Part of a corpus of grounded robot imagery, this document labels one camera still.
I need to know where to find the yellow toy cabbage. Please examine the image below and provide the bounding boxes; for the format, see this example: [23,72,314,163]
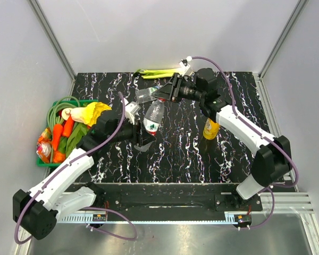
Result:
[70,102,111,126]

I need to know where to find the orange toy carrot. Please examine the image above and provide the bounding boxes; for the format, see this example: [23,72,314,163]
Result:
[62,116,74,138]
[52,124,63,151]

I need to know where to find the colourful snack packet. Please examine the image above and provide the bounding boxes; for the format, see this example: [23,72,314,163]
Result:
[36,127,52,164]

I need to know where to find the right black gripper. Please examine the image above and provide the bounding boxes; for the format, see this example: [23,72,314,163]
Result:
[152,73,205,104]

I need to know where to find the green leek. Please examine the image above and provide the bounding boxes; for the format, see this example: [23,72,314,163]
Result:
[133,68,182,80]

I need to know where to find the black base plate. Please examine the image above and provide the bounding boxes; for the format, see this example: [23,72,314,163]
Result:
[87,183,263,223]

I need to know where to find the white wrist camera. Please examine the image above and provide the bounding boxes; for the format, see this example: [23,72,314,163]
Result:
[124,98,140,124]
[179,56,194,76]

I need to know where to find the green toy leafy vegetable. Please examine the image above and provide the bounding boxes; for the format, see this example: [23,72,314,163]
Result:
[58,123,89,158]

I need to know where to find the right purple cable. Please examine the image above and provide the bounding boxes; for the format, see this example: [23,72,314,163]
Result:
[191,55,300,231]

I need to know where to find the clear bottle lying down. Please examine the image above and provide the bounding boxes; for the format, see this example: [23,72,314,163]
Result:
[135,86,162,104]

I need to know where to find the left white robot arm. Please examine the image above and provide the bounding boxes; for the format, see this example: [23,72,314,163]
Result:
[13,110,156,244]

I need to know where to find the green plastic basket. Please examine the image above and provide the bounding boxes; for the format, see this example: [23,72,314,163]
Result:
[37,96,98,167]

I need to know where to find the green coiled hose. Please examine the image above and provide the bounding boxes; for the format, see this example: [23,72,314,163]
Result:
[46,96,82,163]

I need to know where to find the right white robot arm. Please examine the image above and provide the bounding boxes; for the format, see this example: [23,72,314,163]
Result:
[152,68,292,210]

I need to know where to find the red cap water bottle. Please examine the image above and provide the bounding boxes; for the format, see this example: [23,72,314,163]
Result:
[143,99,165,136]

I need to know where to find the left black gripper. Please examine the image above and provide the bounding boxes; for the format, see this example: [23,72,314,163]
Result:
[108,114,156,147]

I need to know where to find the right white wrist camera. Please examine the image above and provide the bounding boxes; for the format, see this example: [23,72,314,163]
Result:
[179,56,194,76]

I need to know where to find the yellow juice bottle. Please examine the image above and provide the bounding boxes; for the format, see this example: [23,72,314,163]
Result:
[203,118,220,140]

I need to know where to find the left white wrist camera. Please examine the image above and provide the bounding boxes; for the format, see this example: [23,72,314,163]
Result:
[124,98,140,124]

